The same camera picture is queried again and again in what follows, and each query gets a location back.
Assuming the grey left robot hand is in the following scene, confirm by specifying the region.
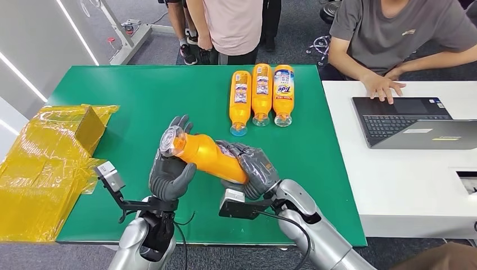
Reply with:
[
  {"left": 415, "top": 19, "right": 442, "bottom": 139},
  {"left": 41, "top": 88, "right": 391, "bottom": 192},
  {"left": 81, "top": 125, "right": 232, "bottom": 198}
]
[{"left": 148, "top": 114, "right": 197, "bottom": 202}]

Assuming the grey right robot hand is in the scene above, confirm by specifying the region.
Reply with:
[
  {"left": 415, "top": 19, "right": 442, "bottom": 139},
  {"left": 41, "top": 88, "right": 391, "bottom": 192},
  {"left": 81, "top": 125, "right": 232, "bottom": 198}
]
[{"left": 216, "top": 139, "right": 281, "bottom": 201}]

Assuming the person's right hand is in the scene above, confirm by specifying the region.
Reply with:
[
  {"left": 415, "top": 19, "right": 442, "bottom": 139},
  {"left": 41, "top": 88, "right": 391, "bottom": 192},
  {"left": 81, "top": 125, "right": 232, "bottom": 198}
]
[
  {"left": 197, "top": 34, "right": 214, "bottom": 51},
  {"left": 362, "top": 71, "right": 407, "bottom": 105}
]

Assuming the orange detergent bottle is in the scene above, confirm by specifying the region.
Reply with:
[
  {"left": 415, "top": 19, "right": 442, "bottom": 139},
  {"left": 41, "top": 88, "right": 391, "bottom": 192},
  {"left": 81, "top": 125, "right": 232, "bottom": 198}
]
[
  {"left": 159, "top": 125, "right": 250, "bottom": 185},
  {"left": 251, "top": 63, "right": 273, "bottom": 128}
]

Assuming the orange bottle blue-tinted cap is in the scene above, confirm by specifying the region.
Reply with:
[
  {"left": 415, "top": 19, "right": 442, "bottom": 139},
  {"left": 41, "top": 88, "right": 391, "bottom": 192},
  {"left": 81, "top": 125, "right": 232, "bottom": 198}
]
[{"left": 229, "top": 70, "right": 252, "bottom": 137}]

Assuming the orange bottle Tide label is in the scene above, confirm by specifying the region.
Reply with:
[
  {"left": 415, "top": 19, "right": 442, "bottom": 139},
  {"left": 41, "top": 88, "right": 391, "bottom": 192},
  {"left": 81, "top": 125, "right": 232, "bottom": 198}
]
[{"left": 272, "top": 65, "right": 295, "bottom": 128}]

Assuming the person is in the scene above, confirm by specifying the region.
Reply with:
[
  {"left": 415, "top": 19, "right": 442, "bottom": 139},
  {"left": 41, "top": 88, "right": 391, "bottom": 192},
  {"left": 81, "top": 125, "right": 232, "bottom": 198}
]
[
  {"left": 318, "top": 0, "right": 477, "bottom": 105},
  {"left": 158, "top": 0, "right": 199, "bottom": 66},
  {"left": 185, "top": 0, "right": 264, "bottom": 66},
  {"left": 260, "top": 0, "right": 283, "bottom": 53}
]

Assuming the dark grey laptop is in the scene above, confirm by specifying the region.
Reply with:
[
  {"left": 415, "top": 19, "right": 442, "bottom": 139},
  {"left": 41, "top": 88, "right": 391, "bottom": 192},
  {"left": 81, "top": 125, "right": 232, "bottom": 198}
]
[{"left": 351, "top": 96, "right": 477, "bottom": 151}]

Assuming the chrome chair base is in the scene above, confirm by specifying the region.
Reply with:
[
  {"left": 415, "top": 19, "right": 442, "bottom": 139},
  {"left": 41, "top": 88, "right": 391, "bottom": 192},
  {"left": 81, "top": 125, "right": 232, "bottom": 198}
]
[{"left": 305, "top": 34, "right": 333, "bottom": 67}]

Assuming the black stool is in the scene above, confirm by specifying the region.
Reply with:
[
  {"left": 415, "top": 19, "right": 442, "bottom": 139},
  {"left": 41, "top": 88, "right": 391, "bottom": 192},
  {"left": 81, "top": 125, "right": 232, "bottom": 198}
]
[{"left": 319, "top": 0, "right": 343, "bottom": 25}]

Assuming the white desk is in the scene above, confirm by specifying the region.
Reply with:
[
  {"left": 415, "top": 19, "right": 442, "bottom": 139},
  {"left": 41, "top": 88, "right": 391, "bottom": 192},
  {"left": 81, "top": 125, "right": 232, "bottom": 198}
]
[{"left": 321, "top": 80, "right": 477, "bottom": 240}]

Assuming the yellow plastic-wrapped cardboard box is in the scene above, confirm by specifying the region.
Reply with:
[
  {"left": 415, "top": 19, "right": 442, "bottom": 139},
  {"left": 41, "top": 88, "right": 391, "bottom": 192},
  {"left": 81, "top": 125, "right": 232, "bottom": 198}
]
[{"left": 0, "top": 104, "right": 121, "bottom": 243}]

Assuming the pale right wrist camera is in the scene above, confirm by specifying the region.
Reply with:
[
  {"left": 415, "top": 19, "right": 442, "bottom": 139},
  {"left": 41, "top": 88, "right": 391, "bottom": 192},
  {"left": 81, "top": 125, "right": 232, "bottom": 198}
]
[{"left": 219, "top": 188, "right": 247, "bottom": 205}]

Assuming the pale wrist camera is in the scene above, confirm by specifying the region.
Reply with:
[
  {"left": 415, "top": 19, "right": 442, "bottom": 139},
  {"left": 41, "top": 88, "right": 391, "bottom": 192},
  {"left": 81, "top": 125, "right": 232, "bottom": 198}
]
[
  {"left": 94, "top": 161, "right": 127, "bottom": 194},
  {"left": 219, "top": 188, "right": 247, "bottom": 205}
]

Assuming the black left camera bracket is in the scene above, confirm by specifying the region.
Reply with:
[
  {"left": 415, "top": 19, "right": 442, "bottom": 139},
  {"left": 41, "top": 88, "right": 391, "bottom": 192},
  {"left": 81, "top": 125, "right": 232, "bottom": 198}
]
[{"left": 97, "top": 177, "right": 179, "bottom": 224}]

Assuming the black camera bracket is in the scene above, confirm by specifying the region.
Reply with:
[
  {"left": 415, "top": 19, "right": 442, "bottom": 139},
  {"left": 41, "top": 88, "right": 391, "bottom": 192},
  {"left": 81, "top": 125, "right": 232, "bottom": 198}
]
[
  {"left": 218, "top": 199, "right": 277, "bottom": 221},
  {"left": 97, "top": 177, "right": 179, "bottom": 224}
]

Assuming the black right camera bracket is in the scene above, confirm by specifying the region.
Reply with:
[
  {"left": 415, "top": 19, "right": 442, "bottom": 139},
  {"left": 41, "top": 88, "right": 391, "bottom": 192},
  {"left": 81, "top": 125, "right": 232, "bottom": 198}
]
[{"left": 218, "top": 199, "right": 277, "bottom": 221}]

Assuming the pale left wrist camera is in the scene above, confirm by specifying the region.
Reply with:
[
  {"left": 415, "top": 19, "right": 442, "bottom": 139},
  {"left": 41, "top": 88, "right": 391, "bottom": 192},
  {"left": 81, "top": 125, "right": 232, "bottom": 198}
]
[{"left": 94, "top": 161, "right": 127, "bottom": 194}]

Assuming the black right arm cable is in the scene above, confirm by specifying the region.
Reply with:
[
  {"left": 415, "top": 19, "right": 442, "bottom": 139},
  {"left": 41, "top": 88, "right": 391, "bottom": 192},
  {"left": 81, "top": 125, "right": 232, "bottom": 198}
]
[{"left": 255, "top": 210, "right": 312, "bottom": 270}]

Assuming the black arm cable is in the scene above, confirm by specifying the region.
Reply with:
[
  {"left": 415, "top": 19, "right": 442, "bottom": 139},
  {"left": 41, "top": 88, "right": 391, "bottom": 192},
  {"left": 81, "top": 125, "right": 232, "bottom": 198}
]
[
  {"left": 255, "top": 210, "right": 312, "bottom": 270},
  {"left": 173, "top": 211, "right": 196, "bottom": 270}
]

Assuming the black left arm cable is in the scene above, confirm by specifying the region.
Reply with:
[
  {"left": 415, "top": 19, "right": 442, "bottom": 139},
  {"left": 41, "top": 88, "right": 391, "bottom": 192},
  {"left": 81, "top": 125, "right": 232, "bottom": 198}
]
[{"left": 173, "top": 211, "right": 196, "bottom": 270}]

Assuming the metal gantry frame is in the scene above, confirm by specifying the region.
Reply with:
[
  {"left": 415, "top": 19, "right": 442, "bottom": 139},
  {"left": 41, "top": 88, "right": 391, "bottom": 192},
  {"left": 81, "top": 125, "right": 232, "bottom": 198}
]
[{"left": 80, "top": 0, "right": 154, "bottom": 66}]

